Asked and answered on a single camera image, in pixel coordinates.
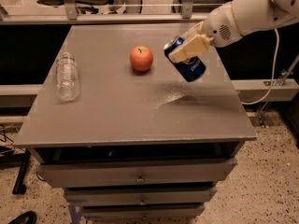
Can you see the grey drawer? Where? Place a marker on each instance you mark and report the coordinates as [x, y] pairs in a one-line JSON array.
[[85, 175], [141, 212], [140, 196]]

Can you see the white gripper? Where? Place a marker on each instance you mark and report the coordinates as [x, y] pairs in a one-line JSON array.
[[219, 27]]

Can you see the blue pepsi can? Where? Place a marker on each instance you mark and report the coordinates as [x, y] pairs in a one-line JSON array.
[[192, 68]]

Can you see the grey metal railing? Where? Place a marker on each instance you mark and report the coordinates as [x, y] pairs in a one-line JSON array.
[[121, 11]]

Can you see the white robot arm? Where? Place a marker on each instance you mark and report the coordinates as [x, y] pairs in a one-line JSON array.
[[262, 15]]

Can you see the grey drawer cabinet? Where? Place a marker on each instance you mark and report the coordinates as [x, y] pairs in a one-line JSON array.
[[122, 115]]

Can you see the top grey drawer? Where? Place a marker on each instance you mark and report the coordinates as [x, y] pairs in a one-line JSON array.
[[85, 175]]

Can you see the red apple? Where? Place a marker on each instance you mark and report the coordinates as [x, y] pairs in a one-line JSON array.
[[141, 58]]

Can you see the middle grey drawer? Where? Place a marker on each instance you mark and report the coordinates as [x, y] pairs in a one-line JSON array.
[[140, 196]]

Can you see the black shoe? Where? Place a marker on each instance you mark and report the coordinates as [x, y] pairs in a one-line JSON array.
[[28, 217]]

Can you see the clear plastic water bottle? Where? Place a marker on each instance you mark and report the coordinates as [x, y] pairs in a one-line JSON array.
[[67, 78]]

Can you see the bottom grey drawer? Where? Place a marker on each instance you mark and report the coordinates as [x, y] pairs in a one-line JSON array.
[[141, 212]]

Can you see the black stand leg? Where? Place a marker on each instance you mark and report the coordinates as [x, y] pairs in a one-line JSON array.
[[20, 187]]

